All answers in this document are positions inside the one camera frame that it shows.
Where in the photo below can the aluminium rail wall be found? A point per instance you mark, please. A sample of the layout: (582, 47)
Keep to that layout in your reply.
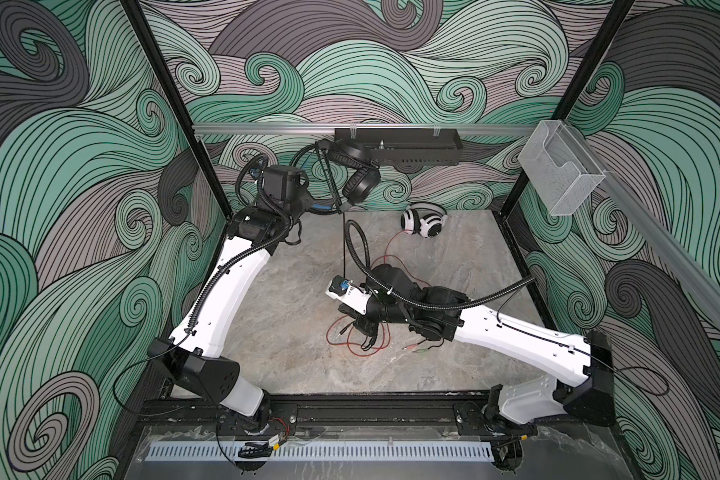
(280, 128)
(633, 186)

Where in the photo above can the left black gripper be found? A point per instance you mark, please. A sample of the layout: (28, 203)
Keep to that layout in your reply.
(304, 200)

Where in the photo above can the black frame post right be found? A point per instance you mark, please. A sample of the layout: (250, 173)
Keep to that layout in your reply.
(591, 60)

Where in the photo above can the black perforated wall tray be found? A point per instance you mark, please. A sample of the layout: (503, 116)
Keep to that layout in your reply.
(404, 146)

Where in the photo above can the black frame post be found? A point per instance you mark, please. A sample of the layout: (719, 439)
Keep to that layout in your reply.
(150, 48)
(591, 60)

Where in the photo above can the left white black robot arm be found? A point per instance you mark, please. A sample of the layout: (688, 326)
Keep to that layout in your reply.
(191, 355)

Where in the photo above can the aluminium rail back wall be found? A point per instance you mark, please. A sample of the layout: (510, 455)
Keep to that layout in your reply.
(280, 128)

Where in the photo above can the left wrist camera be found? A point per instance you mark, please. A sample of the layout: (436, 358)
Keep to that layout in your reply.
(285, 184)

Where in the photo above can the black frame post left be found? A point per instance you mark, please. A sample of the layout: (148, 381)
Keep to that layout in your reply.
(150, 48)

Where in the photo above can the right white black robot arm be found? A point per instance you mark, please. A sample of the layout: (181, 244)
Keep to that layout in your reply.
(578, 373)

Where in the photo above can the clear plastic wall bin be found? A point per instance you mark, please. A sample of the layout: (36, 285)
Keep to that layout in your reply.
(561, 166)

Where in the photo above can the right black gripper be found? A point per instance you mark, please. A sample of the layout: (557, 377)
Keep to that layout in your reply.
(363, 321)

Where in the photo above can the white slotted cable duct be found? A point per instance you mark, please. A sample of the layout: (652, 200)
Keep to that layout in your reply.
(329, 450)

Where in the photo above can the white black headphones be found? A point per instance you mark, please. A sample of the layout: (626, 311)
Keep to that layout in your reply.
(424, 219)

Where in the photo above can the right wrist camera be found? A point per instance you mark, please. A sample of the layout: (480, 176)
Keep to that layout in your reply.
(345, 291)

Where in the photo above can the aluminium rail right wall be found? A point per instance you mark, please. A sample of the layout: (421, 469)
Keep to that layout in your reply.
(633, 186)

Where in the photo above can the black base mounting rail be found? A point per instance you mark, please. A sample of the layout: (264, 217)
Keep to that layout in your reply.
(482, 413)

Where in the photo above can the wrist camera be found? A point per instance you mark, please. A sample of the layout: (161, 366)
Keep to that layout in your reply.
(285, 184)
(345, 291)

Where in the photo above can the black blue headphones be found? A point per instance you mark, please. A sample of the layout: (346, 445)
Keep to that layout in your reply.
(363, 173)

